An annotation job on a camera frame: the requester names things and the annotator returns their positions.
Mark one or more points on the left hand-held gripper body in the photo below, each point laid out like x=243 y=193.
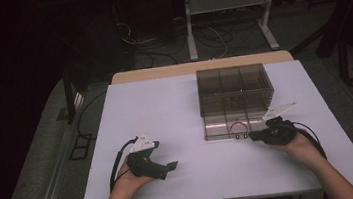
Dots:
x=145 y=165

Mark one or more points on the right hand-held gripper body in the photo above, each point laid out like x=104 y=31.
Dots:
x=278 y=131

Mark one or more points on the transparent pull-out drawer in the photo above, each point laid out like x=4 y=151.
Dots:
x=221 y=128

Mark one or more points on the person's left hand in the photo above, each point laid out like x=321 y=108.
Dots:
x=130 y=183

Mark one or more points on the person's right hand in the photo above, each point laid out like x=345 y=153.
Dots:
x=299 y=147

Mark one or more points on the black metal stand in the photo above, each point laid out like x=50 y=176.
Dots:
x=69 y=98

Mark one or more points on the dark metal stand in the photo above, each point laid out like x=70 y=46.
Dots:
x=342 y=43

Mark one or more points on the white metal desk frame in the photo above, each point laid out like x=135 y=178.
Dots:
x=227 y=1

